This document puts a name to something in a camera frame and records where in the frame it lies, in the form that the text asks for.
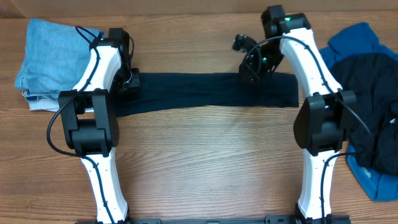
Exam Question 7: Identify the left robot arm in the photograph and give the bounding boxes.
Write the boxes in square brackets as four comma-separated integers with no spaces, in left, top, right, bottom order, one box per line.
[55,28,140,223]

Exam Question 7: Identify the dark navy t-shirt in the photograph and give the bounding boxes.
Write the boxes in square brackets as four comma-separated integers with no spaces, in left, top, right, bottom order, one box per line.
[113,73,299,117]

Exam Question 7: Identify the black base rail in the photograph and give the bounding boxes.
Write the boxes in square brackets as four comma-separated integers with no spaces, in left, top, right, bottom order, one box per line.
[74,214,351,224]

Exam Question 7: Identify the folded white cloth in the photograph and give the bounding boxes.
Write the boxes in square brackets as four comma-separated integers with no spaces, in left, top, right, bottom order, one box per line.
[28,91,94,113]

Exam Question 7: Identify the folded light blue jeans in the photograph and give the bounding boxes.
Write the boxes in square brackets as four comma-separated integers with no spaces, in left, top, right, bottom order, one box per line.
[15,19,104,103]

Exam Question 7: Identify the black t-shirt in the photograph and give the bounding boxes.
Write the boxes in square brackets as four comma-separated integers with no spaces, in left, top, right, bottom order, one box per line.
[331,53,397,176]

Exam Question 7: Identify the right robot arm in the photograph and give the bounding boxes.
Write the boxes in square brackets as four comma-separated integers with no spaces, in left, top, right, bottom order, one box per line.
[233,5,356,223]

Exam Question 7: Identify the bright blue shirt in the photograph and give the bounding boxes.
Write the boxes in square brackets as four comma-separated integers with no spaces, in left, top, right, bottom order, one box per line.
[320,22,397,201]

